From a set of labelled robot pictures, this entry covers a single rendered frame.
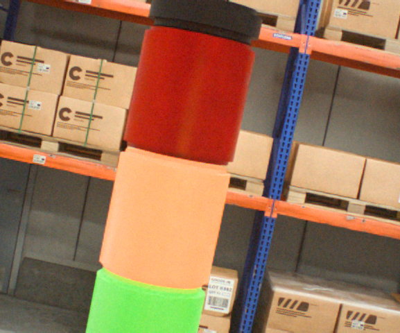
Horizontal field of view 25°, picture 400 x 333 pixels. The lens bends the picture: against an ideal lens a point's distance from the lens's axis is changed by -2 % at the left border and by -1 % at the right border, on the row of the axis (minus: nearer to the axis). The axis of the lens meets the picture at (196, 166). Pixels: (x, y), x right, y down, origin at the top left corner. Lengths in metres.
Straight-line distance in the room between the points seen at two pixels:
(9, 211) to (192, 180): 8.95
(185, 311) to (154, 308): 0.01
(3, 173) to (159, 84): 8.93
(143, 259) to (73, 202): 8.89
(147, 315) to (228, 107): 0.09
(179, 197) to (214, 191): 0.02
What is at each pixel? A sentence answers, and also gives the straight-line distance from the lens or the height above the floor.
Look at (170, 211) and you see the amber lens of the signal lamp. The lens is 0.39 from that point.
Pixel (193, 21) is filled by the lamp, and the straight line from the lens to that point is 0.39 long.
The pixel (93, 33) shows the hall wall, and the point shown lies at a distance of 9.22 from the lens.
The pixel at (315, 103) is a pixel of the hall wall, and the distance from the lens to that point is 9.20.
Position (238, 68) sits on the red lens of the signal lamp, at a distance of 0.39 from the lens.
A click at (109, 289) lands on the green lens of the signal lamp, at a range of 0.40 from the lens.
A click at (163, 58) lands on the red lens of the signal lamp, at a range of 0.39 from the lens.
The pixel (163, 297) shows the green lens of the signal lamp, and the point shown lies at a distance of 0.40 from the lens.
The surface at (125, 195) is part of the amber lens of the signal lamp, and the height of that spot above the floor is 2.25.
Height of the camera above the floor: 2.30
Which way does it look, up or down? 4 degrees down
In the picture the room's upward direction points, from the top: 12 degrees clockwise
